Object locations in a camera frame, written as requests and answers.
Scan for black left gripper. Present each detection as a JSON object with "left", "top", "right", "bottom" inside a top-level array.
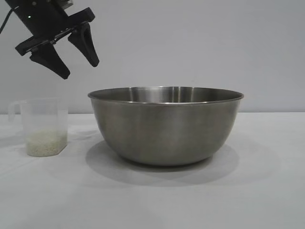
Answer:
[{"left": 6, "top": 0, "right": 100, "bottom": 80}]

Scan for clear plastic measuring cup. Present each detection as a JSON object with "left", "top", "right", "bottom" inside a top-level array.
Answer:
[{"left": 8, "top": 97, "right": 69, "bottom": 157}]

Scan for white rice grains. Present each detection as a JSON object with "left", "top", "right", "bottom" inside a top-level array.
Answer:
[{"left": 26, "top": 128, "right": 69, "bottom": 157}]

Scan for stainless steel mixing bowl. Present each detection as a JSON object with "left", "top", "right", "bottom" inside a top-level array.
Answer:
[{"left": 87, "top": 86, "right": 245, "bottom": 167}]

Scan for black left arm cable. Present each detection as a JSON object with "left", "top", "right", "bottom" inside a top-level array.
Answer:
[{"left": 0, "top": 9, "right": 14, "bottom": 33}]

